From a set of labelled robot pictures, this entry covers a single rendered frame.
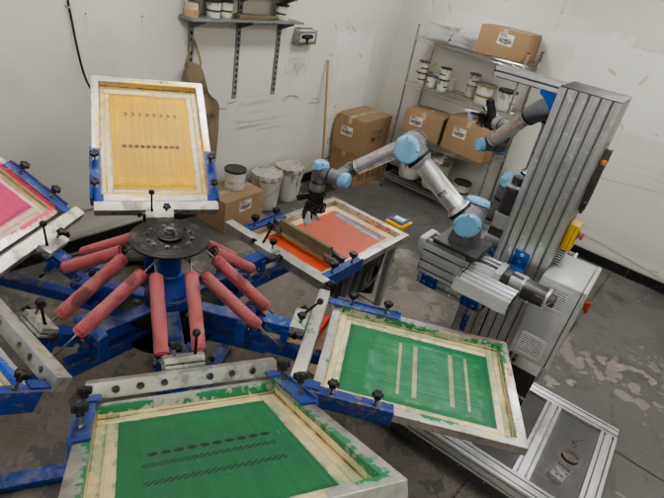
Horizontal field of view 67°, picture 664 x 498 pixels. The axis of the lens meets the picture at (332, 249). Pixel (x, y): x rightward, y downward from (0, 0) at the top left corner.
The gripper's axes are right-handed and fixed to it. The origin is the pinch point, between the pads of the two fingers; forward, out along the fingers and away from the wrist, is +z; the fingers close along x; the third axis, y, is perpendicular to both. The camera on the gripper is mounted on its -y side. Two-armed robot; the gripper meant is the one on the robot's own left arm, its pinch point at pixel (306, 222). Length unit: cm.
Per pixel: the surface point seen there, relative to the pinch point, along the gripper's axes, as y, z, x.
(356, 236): 8.7, 16.1, 37.3
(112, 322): 0, 10, -108
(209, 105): -195, 9, 96
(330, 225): -8.5, 16.4, 34.3
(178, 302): 8, 6, -85
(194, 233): 2, -19, -74
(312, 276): 27.4, 7.5, -25.1
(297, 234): -4.0, 8.7, -1.0
